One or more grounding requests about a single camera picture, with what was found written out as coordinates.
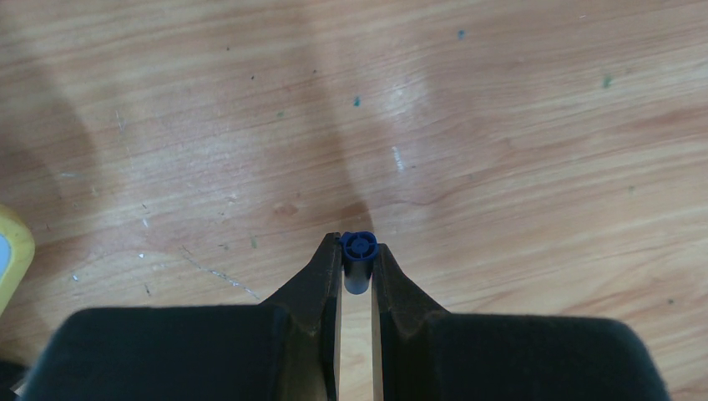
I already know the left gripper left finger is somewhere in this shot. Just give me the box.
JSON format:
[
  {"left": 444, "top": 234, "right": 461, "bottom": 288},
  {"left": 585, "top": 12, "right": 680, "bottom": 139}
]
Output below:
[{"left": 22, "top": 233, "right": 341, "bottom": 400}]

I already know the yellow framed whiteboard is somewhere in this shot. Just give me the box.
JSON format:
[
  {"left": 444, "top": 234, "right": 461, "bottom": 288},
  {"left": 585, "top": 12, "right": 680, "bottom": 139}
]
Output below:
[{"left": 1, "top": 205, "right": 35, "bottom": 312}]

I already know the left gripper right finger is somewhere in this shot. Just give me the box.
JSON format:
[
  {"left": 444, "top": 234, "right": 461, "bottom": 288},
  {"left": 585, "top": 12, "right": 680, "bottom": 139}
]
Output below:
[{"left": 372, "top": 245, "right": 669, "bottom": 400}]

